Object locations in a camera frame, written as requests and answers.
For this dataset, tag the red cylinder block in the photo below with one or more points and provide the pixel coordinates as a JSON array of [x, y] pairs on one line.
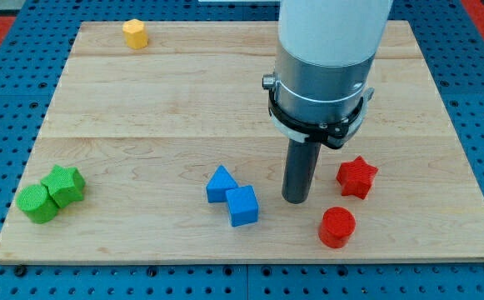
[[337, 226]]

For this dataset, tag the yellow hexagon block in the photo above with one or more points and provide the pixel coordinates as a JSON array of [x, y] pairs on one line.
[[135, 34]]

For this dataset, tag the blue cube block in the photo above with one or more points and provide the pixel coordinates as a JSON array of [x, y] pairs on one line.
[[242, 205]]

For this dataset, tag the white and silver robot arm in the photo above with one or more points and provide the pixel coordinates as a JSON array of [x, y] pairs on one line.
[[318, 89]]

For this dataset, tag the red star block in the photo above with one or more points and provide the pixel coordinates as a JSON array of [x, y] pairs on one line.
[[356, 177]]

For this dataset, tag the light wooden board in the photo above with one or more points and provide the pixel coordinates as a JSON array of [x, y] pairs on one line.
[[148, 128]]

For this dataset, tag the blue triangle block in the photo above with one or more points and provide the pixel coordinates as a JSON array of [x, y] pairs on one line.
[[219, 184]]

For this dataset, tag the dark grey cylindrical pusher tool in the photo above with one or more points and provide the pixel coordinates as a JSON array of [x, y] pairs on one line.
[[299, 169]]

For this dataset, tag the green cylinder block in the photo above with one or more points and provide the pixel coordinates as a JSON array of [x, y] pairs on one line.
[[35, 202]]

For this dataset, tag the green star block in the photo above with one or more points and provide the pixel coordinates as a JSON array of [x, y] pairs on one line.
[[65, 185]]

